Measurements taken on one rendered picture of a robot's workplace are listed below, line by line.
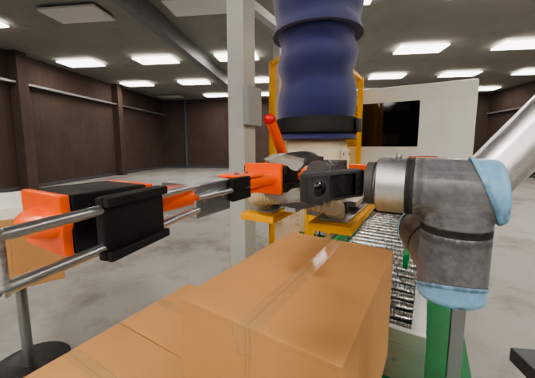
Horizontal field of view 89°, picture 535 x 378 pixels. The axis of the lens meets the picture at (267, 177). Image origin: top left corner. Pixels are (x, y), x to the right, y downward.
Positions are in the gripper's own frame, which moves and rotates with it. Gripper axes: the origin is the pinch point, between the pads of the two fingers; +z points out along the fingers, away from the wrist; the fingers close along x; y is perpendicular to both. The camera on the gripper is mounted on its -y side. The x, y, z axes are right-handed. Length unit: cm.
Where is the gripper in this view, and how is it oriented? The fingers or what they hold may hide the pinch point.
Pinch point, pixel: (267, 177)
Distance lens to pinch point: 54.2
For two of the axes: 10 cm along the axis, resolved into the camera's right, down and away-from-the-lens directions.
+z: -8.6, -0.6, 5.1
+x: 0.0, -9.9, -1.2
